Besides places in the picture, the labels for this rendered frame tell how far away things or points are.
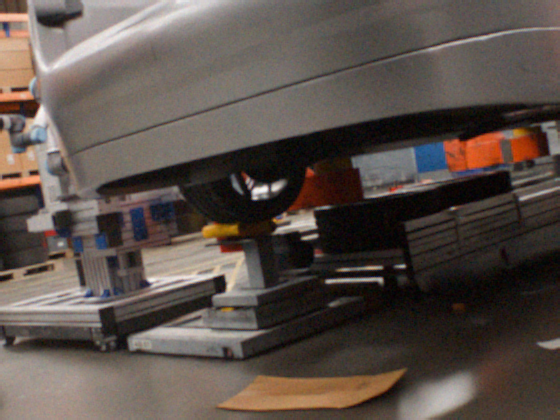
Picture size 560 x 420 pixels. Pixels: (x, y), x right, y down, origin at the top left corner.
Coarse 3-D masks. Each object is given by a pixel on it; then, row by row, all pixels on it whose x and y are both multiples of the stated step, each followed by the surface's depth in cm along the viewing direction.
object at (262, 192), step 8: (240, 176) 366; (240, 184) 366; (264, 184) 373; (272, 184) 368; (280, 184) 363; (288, 184) 359; (248, 192) 369; (256, 192) 372; (264, 192) 367; (272, 192) 361; (280, 192) 356; (248, 200) 343; (256, 200) 346; (264, 200) 350; (272, 200) 352
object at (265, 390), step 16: (256, 384) 271; (272, 384) 268; (288, 384) 265; (304, 384) 262; (320, 384) 258; (336, 384) 254; (352, 384) 250; (368, 384) 246; (384, 384) 238; (240, 400) 256; (256, 400) 253; (272, 400) 250; (288, 400) 247; (304, 400) 243; (320, 400) 239; (336, 400) 236; (352, 400) 233
